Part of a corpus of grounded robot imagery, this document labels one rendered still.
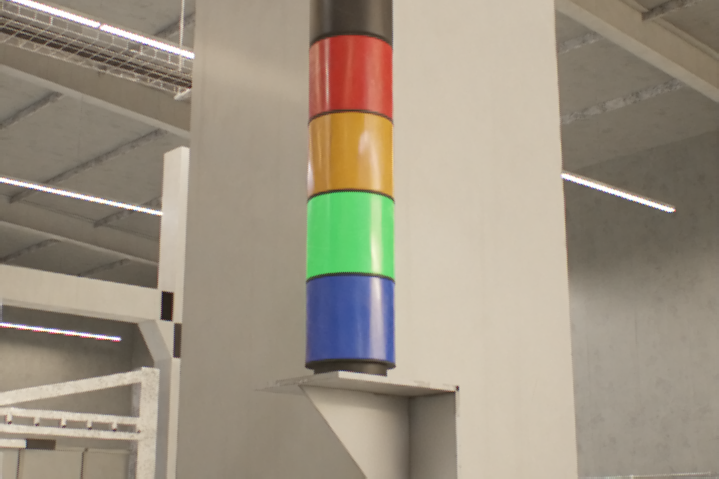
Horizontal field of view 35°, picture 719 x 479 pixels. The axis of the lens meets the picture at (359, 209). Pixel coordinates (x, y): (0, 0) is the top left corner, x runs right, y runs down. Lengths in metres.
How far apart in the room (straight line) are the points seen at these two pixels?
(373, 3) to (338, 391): 0.28
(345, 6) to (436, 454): 0.32
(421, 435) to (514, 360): 0.20
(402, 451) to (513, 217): 0.29
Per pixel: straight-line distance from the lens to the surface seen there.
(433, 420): 0.81
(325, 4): 0.84
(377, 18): 0.84
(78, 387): 12.25
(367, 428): 0.79
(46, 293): 12.22
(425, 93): 0.97
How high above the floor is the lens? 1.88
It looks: 16 degrees up
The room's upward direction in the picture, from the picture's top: straight up
